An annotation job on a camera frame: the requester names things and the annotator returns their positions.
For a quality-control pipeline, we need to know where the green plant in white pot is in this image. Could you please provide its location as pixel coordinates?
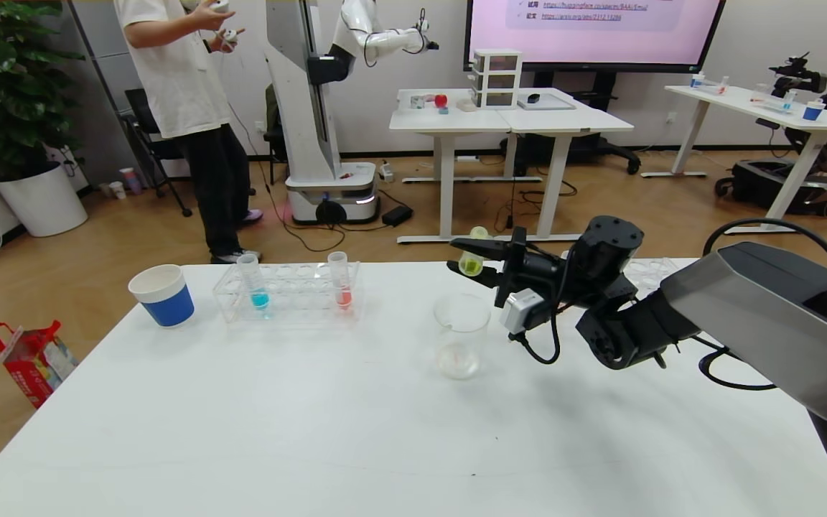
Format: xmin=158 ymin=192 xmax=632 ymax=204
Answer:
xmin=0 ymin=0 xmax=89 ymax=238

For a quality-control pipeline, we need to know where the person in white shirt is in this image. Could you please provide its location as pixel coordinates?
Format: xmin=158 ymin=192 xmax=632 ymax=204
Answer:
xmin=113 ymin=0 xmax=265 ymax=265

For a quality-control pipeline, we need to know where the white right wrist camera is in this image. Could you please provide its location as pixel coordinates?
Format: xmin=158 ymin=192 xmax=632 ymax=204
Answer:
xmin=500 ymin=289 xmax=552 ymax=335

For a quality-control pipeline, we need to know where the clear rack with small tubes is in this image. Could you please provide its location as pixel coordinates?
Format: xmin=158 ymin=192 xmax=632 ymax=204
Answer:
xmin=689 ymin=73 xmax=730 ymax=96
xmin=749 ymin=85 xmax=796 ymax=114

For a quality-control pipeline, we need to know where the white drawer organizer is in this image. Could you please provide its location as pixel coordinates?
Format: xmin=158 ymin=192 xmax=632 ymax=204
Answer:
xmin=471 ymin=49 xmax=523 ymax=110

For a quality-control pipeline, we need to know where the black display stand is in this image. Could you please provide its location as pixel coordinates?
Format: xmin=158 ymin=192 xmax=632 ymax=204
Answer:
xmin=500 ymin=70 xmax=640 ymax=177

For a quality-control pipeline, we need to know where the test tube with blue pigment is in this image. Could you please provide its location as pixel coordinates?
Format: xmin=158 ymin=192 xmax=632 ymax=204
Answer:
xmin=236 ymin=253 xmax=271 ymax=311

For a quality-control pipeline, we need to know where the clear glass beaker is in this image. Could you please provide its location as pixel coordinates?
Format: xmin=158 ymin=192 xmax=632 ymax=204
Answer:
xmin=433 ymin=293 xmax=492 ymax=380

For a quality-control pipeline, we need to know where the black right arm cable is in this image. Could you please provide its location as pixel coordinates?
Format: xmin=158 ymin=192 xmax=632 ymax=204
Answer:
xmin=702 ymin=218 xmax=827 ymax=277

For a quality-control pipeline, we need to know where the test tube with yellow pigment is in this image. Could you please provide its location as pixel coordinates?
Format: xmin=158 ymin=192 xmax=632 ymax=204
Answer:
xmin=459 ymin=226 xmax=490 ymax=278

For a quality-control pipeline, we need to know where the large wall display screen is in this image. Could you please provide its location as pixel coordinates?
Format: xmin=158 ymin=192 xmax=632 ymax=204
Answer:
xmin=464 ymin=0 xmax=726 ymax=73

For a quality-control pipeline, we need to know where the blue and white paper cup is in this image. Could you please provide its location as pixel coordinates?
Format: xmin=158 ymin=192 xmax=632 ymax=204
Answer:
xmin=128 ymin=264 xmax=195 ymax=328

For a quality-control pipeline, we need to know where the red shopping bag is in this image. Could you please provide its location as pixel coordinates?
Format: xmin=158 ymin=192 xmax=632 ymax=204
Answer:
xmin=0 ymin=321 xmax=78 ymax=410

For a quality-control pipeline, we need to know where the test tube with pink-red pigment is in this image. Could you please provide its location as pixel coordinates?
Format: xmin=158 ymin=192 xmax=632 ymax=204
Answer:
xmin=327 ymin=251 xmax=354 ymax=311

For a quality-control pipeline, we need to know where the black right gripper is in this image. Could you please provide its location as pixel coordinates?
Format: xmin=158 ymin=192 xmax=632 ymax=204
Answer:
xmin=447 ymin=225 xmax=567 ymax=309

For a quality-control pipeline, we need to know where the clear acrylic test tube rack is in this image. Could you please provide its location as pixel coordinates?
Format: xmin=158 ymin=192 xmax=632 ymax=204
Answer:
xmin=620 ymin=256 xmax=681 ymax=297
xmin=212 ymin=261 xmax=362 ymax=324

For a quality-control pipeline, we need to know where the white mobile robot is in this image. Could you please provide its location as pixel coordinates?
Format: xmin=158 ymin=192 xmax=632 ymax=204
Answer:
xmin=264 ymin=0 xmax=440 ymax=227

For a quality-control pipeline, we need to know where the grey flat tray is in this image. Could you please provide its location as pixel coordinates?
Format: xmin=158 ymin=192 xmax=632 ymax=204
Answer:
xmin=517 ymin=93 xmax=576 ymax=113

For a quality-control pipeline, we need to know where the black folding chair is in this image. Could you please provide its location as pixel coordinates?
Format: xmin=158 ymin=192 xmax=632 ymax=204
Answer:
xmin=125 ymin=88 xmax=195 ymax=218

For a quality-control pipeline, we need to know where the black camera rig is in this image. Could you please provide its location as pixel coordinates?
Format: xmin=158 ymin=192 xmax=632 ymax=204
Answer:
xmin=767 ymin=52 xmax=827 ymax=98

